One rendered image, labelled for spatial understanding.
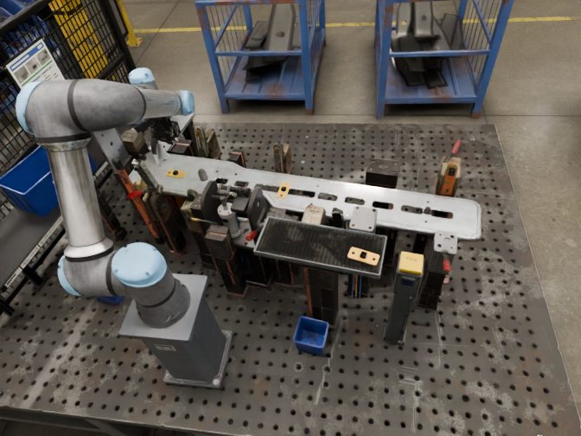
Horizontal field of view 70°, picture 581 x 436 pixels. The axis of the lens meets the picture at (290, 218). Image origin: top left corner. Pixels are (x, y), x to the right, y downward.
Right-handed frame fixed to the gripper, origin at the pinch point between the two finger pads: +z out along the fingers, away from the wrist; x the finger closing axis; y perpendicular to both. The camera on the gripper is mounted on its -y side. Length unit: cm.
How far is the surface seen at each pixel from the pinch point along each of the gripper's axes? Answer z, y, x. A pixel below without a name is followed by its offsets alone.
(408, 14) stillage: 54, 72, 248
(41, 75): -23, -55, 11
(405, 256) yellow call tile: -5, 94, -32
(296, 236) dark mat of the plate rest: -5, 62, -32
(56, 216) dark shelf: 8.2, -33.2, -32.8
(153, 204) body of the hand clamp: 7.7, 1.6, -19.7
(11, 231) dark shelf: 8, -46, -43
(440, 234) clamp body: 5, 104, -14
